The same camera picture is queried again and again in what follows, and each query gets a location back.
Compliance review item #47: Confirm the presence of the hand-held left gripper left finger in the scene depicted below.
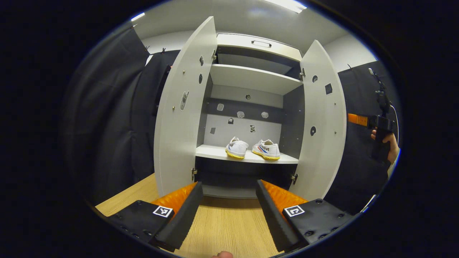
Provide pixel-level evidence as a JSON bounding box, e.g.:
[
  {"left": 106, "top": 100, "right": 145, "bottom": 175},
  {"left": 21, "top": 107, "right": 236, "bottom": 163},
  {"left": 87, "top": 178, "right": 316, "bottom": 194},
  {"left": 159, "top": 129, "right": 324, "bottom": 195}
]
[{"left": 108, "top": 182, "right": 204, "bottom": 252}]

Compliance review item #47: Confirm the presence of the white cabinet drawer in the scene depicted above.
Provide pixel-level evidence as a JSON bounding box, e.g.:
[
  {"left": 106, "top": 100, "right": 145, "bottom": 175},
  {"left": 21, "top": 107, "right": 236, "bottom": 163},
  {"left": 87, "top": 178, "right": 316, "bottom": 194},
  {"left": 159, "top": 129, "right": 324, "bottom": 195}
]
[{"left": 216, "top": 33, "right": 303, "bottom": 61}]

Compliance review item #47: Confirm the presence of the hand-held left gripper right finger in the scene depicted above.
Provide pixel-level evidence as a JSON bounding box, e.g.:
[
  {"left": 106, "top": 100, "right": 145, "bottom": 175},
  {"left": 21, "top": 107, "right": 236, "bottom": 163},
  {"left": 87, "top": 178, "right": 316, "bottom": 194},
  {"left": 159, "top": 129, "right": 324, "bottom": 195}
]
[{"left": 255, "top": 180, "right": 354, "bottom": 253}]

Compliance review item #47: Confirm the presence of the white canvas shoe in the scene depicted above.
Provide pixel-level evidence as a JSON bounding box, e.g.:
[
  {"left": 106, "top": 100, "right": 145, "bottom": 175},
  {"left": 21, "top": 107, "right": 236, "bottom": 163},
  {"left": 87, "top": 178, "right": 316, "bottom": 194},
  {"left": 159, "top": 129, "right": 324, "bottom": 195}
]
[
  {"left": 252, "top": 139, "right": 281, "bottom": 161},
  {"left": 225, "top": 137, "right": 249, "bottom": 159}
]

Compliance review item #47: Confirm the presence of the white shoe cabinet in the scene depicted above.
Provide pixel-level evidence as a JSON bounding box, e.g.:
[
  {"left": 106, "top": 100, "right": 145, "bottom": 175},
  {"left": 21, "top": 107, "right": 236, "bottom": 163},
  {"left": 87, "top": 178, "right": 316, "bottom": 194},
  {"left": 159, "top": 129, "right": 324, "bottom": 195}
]
[{"left": 153, "top": 16, "right": 347, "bottom": 201}]

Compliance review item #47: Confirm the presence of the large ceiling light panel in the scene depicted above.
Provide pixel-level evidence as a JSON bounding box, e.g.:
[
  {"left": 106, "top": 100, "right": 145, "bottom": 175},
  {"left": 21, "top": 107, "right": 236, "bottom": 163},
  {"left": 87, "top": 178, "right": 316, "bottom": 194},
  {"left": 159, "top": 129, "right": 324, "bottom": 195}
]
[{"left": 262, "top": 0, "right": 307, "bottom": 14}]

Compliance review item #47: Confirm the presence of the white cabinet door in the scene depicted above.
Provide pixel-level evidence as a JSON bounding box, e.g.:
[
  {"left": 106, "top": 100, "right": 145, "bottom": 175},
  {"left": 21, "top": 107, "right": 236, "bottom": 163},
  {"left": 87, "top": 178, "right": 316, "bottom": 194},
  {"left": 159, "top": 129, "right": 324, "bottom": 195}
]
[
  {"left": 153, "top": 16, "right": 218, "bottom": 197},
  {"left": 289, "top": 39, "right": 347, "bottom": 201}
]

